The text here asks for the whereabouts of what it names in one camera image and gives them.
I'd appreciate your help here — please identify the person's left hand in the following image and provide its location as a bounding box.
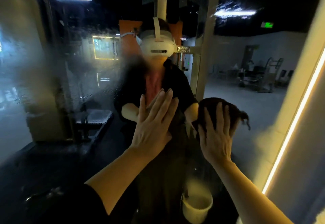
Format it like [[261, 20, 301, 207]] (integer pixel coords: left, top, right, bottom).
[[129, 89, 180, 159]]

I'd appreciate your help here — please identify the person's right hand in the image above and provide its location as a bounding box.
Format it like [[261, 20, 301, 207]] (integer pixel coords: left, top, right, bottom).
[[197, 102, 242, 167]]

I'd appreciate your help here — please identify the dark brown cleaning cloth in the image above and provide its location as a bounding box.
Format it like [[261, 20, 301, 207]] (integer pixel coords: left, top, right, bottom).
[[191, 97, 252, 134]]

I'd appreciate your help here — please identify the large wall mirror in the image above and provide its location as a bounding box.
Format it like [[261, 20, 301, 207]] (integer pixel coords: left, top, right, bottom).
[[0, 0, 325, 224]]

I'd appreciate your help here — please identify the person's left forearm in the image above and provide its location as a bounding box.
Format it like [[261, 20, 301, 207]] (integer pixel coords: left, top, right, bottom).
[[84, 147, 169, 215]]

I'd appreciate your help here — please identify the person's right forearm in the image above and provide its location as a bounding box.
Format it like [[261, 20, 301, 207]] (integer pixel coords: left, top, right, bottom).
[[215, 159, 295, 224]]

